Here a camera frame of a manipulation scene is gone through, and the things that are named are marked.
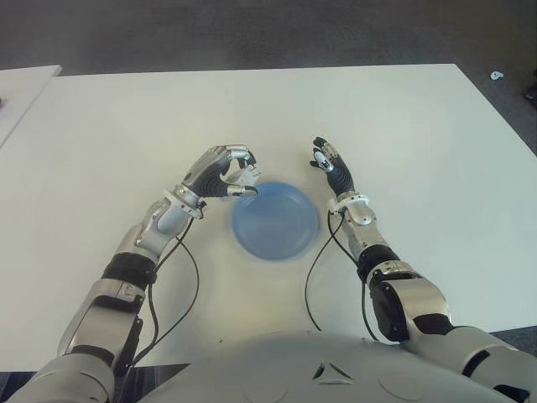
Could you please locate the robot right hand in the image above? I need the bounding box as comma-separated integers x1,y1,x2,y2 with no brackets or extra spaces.
309,135,354,198

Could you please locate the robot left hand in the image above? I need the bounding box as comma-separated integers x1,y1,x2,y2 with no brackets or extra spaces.
174,144,261,202

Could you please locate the white wall charger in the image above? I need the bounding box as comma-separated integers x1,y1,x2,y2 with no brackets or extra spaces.
222,165,263,188

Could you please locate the blue round plate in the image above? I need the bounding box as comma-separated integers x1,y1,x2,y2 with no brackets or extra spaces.
230,180,322,263

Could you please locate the silver robot torso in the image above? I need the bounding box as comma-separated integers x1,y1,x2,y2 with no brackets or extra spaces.
138,330,525,403

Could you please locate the white side table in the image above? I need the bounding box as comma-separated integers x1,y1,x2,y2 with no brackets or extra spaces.
0,65,62,148

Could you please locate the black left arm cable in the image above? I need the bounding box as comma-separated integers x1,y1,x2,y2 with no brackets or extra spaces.
125,234,200,370
144,217,194,370

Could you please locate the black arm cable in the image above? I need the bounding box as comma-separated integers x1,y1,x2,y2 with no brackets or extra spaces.
144,217,194,370
305,209,339,333
326,212,389,344
125,234,200,370

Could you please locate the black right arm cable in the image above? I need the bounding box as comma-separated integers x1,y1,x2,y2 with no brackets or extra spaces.
305,209,339,333
326,212,389,344

